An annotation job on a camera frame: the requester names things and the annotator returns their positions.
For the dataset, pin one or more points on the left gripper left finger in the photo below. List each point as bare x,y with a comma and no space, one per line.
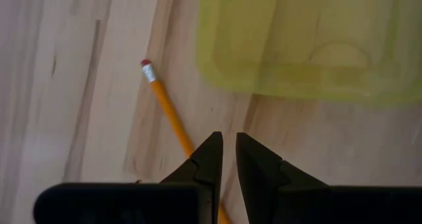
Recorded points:
207,171

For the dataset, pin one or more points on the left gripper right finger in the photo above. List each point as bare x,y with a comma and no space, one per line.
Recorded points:
263,178

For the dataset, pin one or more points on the orange wooden pencil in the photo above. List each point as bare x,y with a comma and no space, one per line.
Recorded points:
168,108

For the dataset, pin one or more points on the yellow translucent pencil case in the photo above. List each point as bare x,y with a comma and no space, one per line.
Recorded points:
296,36

